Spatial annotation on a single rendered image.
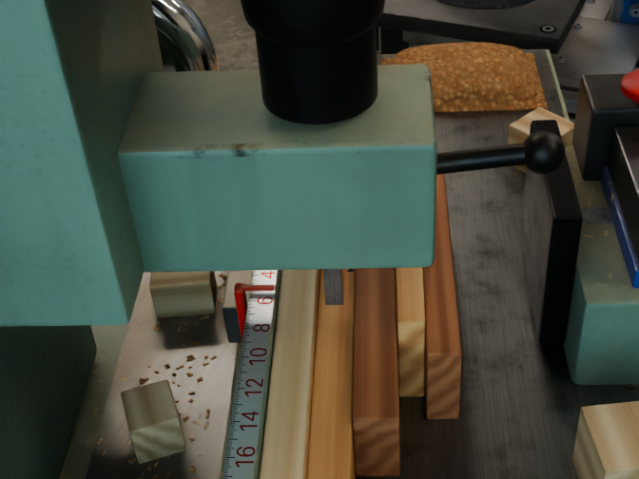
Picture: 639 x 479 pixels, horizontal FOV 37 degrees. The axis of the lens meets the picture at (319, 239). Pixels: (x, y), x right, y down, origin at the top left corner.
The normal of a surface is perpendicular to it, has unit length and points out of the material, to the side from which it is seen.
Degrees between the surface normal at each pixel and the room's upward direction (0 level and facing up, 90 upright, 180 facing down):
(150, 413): 0
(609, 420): 0
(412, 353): 90
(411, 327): 90
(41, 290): 90
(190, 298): 90
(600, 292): 0
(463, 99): 66
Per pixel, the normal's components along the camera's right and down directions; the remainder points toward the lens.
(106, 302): -0.04, 0.64
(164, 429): 0.31, 0.59
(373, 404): -0.06, -0.77
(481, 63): -0.03, -0.55
